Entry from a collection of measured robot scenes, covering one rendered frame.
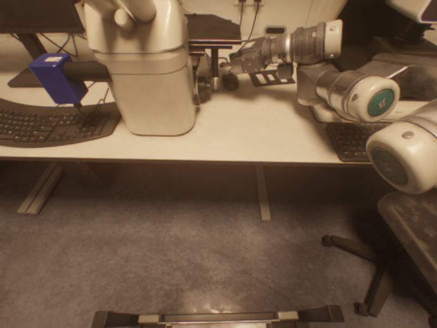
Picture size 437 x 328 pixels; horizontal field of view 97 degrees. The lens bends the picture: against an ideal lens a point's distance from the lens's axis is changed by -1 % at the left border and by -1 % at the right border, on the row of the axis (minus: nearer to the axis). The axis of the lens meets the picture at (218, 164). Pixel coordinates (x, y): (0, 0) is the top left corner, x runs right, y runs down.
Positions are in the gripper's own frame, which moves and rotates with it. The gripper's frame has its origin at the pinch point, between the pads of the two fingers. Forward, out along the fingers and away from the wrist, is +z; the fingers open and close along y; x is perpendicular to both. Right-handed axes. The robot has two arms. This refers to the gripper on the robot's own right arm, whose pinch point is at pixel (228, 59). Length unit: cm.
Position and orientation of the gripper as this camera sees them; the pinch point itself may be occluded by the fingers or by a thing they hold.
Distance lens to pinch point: 69.2
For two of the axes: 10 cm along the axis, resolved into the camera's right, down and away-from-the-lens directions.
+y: 4.1, -7.1, 5.7
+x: -3.1, -7.0, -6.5
